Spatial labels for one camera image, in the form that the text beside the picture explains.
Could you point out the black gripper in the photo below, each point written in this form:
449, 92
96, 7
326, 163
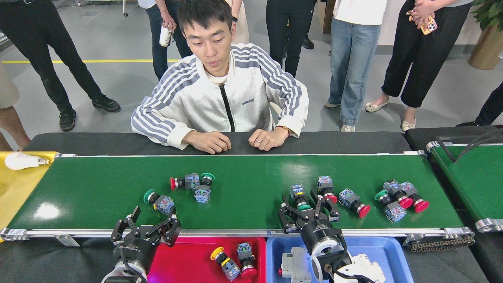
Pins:
320, 232
135, 249

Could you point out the green push button switch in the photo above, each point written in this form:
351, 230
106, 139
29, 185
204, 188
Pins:
164, 203
395, 212
202, 194
297, 191

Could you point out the red push button switch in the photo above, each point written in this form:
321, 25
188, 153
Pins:
391, 185
408, 188
325, 182
347, 197
191, 181
245, 251

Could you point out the white circuit breaker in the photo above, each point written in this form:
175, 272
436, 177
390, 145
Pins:
369, 269
294, 263

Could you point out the yellow push button switch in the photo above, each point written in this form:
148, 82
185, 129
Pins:
230, 267

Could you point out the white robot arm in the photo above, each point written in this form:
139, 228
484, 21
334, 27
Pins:
118, 274
320, 251

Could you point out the red plastic tray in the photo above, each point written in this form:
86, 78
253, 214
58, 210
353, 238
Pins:
188, 259

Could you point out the long green conveyor belt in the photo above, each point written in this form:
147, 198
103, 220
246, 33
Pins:
243, 184

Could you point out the blue plastic tray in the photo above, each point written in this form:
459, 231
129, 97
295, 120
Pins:
397, 263

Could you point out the yellow plastic tray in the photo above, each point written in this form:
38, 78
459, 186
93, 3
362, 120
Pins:
15, 196

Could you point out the green conveyor with black guide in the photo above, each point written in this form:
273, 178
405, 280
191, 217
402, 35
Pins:
479, 184

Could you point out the person's left hand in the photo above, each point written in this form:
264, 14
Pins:
269, 139

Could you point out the person's right hand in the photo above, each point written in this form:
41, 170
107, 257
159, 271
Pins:
208, 141

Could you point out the white light bulb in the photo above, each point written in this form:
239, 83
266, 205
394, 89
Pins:
21, 161

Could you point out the seated person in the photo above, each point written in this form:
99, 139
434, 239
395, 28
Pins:
212, 98

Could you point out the brown cardboard box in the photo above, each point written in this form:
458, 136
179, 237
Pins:
326, 17

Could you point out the smartphone in patterned case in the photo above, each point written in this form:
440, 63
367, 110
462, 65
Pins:
429, 24

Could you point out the potted green plant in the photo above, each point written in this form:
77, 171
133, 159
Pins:
487, 51

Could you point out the black triangular guide frame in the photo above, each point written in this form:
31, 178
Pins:
454, 158

